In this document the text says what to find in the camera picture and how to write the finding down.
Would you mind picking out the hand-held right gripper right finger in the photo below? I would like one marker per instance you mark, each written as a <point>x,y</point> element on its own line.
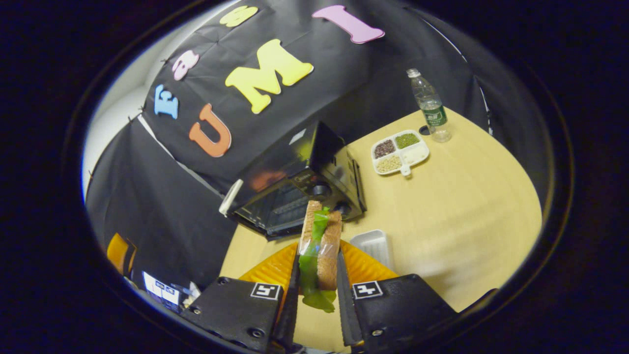
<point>344,314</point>

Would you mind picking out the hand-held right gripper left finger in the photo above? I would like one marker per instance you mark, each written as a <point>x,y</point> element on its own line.
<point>290,319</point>

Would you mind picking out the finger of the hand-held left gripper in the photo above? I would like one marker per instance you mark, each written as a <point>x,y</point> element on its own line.
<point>118,250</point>

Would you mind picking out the lettuce sandwich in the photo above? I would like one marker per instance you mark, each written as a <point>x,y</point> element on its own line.
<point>329,255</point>

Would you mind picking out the black electric oven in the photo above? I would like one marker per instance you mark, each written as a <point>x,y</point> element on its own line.
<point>339,167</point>

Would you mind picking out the white blue printed box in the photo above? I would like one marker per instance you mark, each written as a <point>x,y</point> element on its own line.
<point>159,290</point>

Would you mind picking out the small white tray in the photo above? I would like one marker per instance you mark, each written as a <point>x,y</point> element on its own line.
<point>371,246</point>

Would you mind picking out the white divided dish of grains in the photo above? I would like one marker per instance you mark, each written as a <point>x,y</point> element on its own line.
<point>415,155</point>

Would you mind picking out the dark bottle cap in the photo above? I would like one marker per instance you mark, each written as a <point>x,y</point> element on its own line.
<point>423,131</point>

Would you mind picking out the clear plastic water bottle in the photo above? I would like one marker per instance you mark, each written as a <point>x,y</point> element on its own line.
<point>432,115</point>

